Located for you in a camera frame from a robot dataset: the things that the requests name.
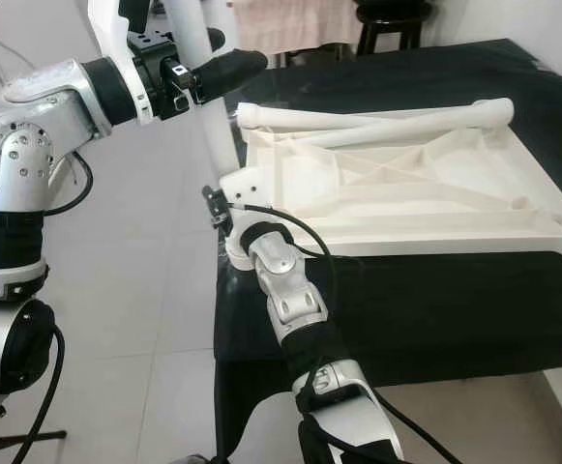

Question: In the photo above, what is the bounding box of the white plastic table top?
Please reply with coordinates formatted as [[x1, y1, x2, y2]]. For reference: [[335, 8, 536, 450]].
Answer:
[[218, 104, 562, 274]]

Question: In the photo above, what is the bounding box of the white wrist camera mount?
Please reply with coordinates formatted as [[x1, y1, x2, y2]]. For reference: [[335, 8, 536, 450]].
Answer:
[[87, 0, 158, 125], [221, 169, 268, 229]]

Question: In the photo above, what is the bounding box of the black tablecloth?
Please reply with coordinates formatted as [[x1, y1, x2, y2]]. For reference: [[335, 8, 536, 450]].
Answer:
[[208, 39, 562, 463]]

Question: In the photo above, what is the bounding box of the black floor stand leg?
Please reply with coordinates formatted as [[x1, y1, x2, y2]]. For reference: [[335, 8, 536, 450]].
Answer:
[[0, 430, 71, 457]]

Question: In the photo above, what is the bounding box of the black round stool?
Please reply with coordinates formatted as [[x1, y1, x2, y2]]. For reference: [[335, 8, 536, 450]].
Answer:
[[356, 3, 433, 56]]

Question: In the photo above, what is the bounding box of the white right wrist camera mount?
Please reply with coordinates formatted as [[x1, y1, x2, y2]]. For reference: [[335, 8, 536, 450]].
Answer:
[[221, 169, 268, 229]]

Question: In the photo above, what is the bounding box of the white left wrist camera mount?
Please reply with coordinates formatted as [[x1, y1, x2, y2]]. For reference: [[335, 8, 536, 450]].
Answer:
[[87, 0, 158, 125]]

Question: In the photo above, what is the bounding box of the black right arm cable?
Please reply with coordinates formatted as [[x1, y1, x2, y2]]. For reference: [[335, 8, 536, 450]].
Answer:
[[225, 203, 467, 464]]

